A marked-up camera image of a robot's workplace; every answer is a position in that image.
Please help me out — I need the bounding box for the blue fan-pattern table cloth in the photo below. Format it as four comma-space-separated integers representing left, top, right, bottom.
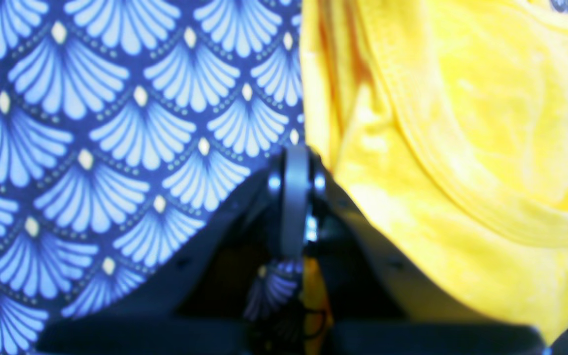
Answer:
0, 0, 568, 355

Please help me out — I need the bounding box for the left gripper black-tipped right finger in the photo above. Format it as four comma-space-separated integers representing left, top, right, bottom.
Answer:
281, 145, 545, 355

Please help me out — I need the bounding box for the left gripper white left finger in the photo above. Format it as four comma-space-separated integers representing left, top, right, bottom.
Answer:
36, 155, 282, 355

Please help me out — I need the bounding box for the yellow T-shirt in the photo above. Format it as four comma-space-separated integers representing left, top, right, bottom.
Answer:
300, 0, 568, 346

